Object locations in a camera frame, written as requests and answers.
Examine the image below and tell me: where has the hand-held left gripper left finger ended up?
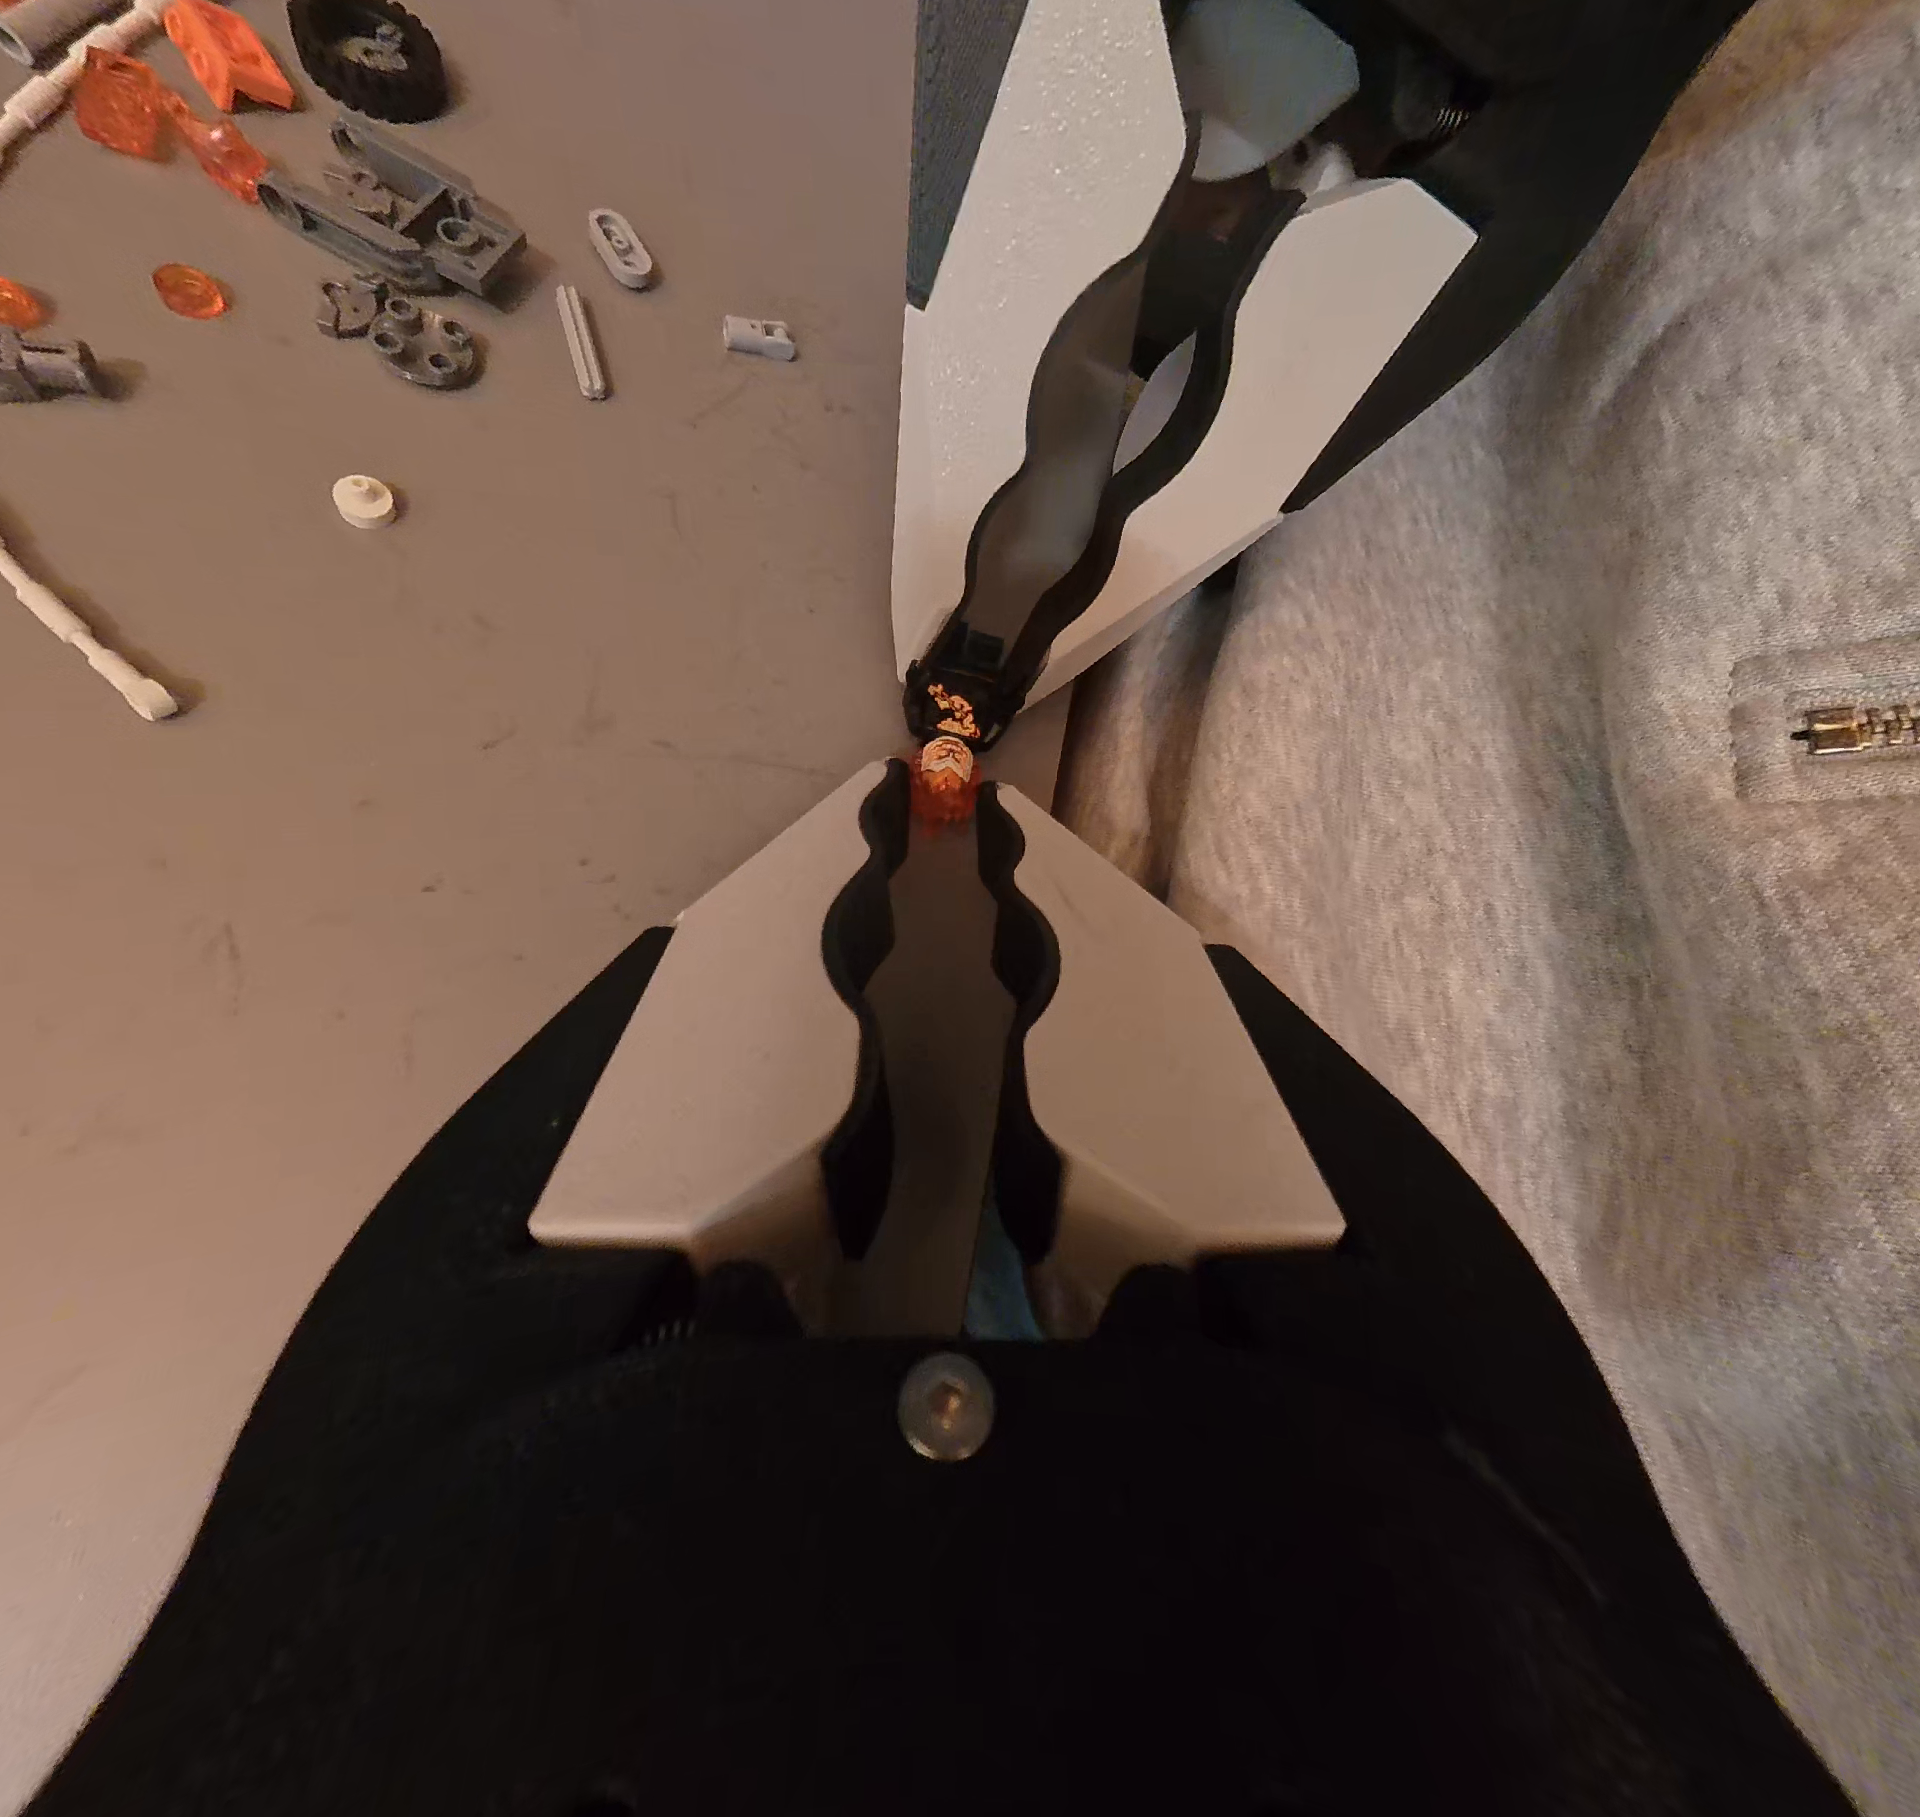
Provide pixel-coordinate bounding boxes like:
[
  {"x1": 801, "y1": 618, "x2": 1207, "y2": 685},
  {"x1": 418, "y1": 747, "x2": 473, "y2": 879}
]
[{"x1": 525, "y1": 755, "x2": 917, "y2": 1335}]

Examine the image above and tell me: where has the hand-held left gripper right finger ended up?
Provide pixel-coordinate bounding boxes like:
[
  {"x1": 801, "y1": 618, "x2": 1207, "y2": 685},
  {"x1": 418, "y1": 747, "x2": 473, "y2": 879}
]
[{"x1": 976, "y1": 778, "x2": 1346, "y2": 1335}]

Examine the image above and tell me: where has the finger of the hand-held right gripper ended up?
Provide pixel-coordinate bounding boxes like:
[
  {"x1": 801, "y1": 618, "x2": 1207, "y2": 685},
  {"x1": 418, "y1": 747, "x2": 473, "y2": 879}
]
[
  {"x1": 890, "y1": 0, "x2": 1362, "y2": 672},
  {"x1": 1026, "y1": 176, "x2": 1484, "y2": 702}
]

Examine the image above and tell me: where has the transparent orange flame minifigure head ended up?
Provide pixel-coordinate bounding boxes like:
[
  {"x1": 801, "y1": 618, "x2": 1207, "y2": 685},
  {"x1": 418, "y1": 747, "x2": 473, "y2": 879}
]
[{"x1": 909, "y1": 737, "x2": 979, "y2": 836}]

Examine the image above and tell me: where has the black minifigure torso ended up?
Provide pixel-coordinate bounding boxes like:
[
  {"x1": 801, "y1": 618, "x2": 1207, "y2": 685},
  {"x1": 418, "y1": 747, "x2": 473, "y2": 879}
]
[{"x1": 905, "y1": 618, "x2": 1044, "y2": 758}]

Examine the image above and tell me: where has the light grey lego bar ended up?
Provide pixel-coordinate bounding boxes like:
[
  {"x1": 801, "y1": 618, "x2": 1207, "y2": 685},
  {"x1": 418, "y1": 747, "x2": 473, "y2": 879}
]
[{"x1": 554, "y1": 284, "x2": 614, "y2": 405}]

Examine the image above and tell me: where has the dark grey round lego plate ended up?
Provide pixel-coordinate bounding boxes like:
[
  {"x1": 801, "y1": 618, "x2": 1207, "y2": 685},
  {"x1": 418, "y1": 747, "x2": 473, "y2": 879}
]
[{"x1": 366, "y1": 309, "x2": 485, "y2": 393}]

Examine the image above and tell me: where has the black thin lego wheel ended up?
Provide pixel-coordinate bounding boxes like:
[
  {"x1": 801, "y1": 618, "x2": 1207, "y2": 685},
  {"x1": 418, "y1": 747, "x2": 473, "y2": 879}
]
[{"x1": 284, "y1": 0, "x2": 448, "y2": 128}]

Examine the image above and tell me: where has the transparent orange lego tile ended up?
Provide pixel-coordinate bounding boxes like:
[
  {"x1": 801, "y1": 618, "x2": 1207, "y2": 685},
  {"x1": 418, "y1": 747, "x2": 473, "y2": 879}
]
[
  {"x1": 70, "y1": 45, "x2": 182, "y2": 164},
  {"x1": 178, "y1": 107, "x2": 275, "y2": 206}
]

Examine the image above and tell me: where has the orange lego wedge plate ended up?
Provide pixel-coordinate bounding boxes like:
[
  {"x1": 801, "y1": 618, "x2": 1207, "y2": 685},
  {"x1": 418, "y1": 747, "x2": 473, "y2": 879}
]
[{"x1": 162, "y1": 0, "x2": 297, "y2": 113}]

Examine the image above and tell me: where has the grey lego tube pin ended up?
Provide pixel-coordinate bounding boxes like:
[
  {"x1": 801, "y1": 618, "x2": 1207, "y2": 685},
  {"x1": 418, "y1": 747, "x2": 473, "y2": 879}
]
[{"x1": 0, "y1": 0, "x2": 130, "y2": 64}]

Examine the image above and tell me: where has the grey zip hoodie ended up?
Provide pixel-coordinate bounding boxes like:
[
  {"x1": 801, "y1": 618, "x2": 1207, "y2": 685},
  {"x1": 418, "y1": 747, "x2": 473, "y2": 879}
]
[{"x1": 1049, "y1": 0, "x2": 1920, "y2": 1817}]

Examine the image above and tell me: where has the dark grey technic connector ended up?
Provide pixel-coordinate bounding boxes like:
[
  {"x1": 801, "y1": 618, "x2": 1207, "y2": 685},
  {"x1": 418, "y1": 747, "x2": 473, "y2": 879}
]
[{"x1": 0, "y1": 328, "x2": 104, "y2": 407}]

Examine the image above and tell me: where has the dark grey technic frame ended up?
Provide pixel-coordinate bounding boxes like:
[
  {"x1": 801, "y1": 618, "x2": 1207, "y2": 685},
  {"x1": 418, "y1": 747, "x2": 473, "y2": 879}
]
[{"x1": 255, "y1": 115, "x2": 529, "y2": 301}]

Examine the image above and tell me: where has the white lego bone chain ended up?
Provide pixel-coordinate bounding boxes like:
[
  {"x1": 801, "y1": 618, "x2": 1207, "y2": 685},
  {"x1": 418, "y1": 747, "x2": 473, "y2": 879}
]
[{"x1": 0, "y1": 0, "x2": 245, "y2": 721}]

